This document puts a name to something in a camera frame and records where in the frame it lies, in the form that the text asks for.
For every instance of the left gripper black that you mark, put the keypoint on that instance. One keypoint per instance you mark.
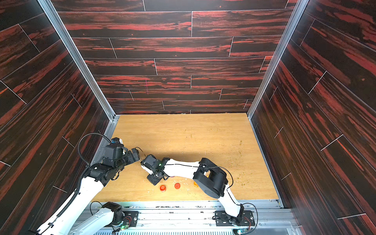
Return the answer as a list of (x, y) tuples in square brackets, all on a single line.
[(136, 154)]

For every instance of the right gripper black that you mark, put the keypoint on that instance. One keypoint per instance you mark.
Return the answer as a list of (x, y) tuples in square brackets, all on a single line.
[(153, 177)]

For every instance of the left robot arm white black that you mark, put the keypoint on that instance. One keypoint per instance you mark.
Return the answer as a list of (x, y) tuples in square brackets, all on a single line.
[(91, 182)]

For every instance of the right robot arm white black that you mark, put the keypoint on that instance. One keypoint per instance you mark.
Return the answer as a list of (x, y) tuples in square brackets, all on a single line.
[(211, 178)]

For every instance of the red-orange paint jar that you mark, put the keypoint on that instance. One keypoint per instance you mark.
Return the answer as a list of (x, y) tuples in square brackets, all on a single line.
[(162, 188)]

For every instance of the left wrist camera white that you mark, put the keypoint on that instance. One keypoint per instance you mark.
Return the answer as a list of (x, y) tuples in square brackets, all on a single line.
[(116, 141)]

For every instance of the aluminium front rail frame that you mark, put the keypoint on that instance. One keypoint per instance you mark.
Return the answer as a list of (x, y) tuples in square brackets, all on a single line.
[(196, 218)]

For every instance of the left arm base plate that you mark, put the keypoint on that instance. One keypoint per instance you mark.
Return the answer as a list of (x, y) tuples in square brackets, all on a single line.
[(125, 218)]

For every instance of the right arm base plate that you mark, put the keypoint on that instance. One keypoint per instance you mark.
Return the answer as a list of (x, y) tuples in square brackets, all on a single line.
[(245, 218)]

